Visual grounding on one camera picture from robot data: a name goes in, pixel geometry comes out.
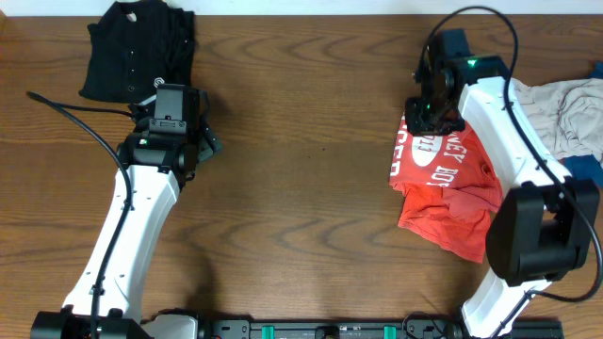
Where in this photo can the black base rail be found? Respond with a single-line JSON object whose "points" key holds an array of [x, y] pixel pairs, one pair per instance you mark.
{"points": [[330, 329]]}

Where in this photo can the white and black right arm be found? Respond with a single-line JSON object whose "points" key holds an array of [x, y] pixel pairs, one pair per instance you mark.
{"points": [[545, 225]]}

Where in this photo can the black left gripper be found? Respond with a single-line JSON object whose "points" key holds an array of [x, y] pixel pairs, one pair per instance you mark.
{"points": [[206, 141]]}

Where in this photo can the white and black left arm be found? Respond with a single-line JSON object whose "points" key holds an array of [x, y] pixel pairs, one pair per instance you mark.
{"points": [[155, 161]]}

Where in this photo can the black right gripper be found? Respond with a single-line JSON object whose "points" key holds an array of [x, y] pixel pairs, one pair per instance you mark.
{"points": [[415, 124]]}

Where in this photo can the blue cloth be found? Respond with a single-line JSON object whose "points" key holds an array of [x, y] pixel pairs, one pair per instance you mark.
{"points": [[589, 165]]}

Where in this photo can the beige crumpled shirt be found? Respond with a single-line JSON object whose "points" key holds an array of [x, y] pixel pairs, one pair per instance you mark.
{"points": [[542, 106]]}

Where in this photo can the folded black shirt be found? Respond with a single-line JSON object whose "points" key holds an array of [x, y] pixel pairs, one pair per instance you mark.
{"points": [[137, 46]]}

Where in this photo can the orange red t-shirt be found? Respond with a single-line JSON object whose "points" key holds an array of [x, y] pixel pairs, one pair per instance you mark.
{"points": [[450, 189]]}

